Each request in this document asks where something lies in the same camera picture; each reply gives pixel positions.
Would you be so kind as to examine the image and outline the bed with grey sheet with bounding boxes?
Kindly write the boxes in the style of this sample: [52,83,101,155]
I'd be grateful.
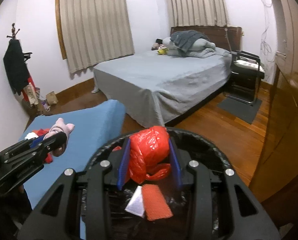
[91,47,233,128]

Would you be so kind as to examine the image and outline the orange foam net sleeve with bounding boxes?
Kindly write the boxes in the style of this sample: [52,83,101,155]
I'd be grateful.
[141,184,173,221]

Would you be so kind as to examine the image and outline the red knit gloves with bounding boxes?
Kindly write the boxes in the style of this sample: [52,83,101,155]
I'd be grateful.
[25,128,53,164]

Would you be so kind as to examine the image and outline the wooden coat rack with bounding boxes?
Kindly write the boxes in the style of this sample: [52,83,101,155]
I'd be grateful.
[6,23,43,113]

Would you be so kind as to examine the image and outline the beige curtain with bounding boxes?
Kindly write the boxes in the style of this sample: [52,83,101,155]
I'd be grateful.
[167,0,230,27]
[59,0,134,74]

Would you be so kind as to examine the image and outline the wooden wardrobe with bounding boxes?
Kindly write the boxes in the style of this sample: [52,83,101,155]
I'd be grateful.
[250,0,298,225]

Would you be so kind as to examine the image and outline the right beige curtain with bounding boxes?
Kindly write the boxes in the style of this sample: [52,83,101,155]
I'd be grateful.
[167,0,230,27]

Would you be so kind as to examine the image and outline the yellow plush toy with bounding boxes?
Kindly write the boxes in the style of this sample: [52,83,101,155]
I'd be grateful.
[157,48,168,55]

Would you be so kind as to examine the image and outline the black hanging coat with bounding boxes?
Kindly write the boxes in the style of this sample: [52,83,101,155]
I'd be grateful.
[3,40,29,95]

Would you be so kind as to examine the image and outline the white blue tissue box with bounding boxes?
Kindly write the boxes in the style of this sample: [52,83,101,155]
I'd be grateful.
[125,186,145,218]

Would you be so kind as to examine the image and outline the dark grey blanket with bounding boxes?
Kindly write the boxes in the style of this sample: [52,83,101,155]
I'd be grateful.
[170,30,210,55]

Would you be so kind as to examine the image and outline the wooden headboard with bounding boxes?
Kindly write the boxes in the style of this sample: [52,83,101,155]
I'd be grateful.
[170,25,242,51]

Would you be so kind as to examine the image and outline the red plastic bag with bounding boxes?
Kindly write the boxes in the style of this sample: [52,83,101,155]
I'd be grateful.
[112,126,171,189]

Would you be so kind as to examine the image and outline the striped laundry basket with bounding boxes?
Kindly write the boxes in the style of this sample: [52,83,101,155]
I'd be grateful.
[22,87,40,109]

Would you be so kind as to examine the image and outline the black lined trash bin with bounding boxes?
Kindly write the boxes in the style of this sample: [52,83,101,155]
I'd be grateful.
[80,127,234,240]

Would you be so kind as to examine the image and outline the left beige curtain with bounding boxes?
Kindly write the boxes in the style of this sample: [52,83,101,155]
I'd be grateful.
[59,0,134,74]

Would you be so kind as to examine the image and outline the pink plush toy on bed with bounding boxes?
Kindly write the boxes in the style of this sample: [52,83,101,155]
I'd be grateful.
[151,42,164,50]

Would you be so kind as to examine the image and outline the pink cloth item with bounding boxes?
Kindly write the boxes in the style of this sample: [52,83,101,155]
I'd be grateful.
[43,117,75,158]

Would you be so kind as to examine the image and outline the grey folded quilt pile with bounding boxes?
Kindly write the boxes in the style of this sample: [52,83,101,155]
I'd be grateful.
[163,37,232,59]

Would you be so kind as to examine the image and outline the white paper ball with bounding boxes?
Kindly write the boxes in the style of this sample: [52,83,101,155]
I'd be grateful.
[25,132,39,140]

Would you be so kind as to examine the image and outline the brown paper bag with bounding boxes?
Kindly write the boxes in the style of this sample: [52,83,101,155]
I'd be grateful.
[46,91,58,106]

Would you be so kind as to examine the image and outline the red hanging garment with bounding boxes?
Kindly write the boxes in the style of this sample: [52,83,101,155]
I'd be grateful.
[22,76,38,105]

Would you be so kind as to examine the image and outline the black metal chair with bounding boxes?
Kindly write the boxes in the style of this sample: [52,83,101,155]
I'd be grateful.
[223,50,265,106]

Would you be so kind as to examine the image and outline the grey floor mat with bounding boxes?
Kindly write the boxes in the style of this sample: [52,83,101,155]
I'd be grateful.
[217,98,262,124]

